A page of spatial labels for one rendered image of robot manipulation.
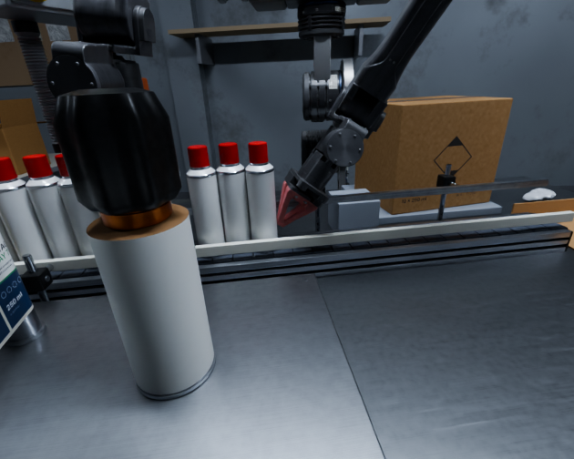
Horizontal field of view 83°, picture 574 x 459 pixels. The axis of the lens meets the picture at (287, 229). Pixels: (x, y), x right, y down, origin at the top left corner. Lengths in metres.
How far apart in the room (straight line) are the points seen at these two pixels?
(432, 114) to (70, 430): 0.84
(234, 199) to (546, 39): 3.66
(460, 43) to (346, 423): 3.53
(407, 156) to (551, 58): 3.26
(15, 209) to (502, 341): 0.78
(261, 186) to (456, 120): 0.53
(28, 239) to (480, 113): 0.99
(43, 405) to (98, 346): 0.08
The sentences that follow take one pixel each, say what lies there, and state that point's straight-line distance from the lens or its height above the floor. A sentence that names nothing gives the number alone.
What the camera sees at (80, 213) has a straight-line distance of 0.65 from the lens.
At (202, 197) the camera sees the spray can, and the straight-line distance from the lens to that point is 0.58.
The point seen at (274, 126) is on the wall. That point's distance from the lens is 3.49.
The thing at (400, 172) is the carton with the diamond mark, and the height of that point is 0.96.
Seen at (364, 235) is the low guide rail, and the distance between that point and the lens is 0.63.
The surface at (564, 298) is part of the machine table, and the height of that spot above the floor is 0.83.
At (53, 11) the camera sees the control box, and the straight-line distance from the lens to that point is 0.68.
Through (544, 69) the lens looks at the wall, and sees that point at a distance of 4.03.
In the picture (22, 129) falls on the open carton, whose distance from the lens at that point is 2.35.
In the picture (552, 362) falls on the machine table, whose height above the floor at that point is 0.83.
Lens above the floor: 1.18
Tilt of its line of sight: 25 degrees down
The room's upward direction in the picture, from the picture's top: 3 degrees counter-clockwise
